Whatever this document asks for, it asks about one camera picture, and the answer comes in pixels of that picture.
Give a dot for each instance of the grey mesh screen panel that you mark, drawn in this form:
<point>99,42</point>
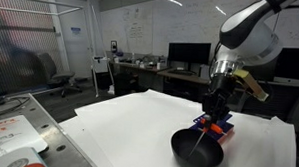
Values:
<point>21,39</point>

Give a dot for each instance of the white paper sheet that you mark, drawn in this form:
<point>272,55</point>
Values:
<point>138,126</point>

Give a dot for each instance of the black keyboard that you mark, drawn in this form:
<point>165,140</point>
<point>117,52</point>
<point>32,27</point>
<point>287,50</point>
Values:
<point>183,72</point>

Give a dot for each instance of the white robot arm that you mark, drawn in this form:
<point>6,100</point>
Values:
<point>251,33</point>

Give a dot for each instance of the white pipe frame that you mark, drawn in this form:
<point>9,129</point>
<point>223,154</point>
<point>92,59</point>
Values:
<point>62,40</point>

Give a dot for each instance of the grey office chair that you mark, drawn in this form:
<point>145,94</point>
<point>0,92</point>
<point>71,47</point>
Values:
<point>54,73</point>

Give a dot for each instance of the white and red booklet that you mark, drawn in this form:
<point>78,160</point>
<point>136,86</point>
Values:
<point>16,159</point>

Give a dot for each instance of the wooden desk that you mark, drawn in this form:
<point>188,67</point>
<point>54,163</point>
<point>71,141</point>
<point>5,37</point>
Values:
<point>186,77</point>

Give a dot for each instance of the blue tool holder orange base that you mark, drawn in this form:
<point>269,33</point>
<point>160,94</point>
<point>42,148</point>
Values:
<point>226,124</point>

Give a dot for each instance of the cluttered long desk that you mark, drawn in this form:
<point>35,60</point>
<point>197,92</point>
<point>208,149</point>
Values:
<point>140,66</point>

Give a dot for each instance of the blue door sign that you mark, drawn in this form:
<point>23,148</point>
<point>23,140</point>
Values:
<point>75,31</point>

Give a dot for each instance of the black bowl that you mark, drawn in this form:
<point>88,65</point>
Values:
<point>197,155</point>

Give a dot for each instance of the white computer box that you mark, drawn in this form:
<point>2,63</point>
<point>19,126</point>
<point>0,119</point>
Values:
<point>205,72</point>

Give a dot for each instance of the white door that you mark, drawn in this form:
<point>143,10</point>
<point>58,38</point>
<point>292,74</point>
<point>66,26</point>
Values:
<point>75,54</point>

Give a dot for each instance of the gold wrist camera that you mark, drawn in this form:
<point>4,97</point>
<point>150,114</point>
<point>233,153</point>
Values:
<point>253,84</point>

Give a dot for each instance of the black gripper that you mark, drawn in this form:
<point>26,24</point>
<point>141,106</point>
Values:
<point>221,86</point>

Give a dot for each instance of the paper with orange writing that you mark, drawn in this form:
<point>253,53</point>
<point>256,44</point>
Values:
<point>11,135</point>

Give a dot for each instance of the black computer monitor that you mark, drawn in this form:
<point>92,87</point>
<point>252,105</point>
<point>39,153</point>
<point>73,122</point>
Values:
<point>189,53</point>
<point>292,64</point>

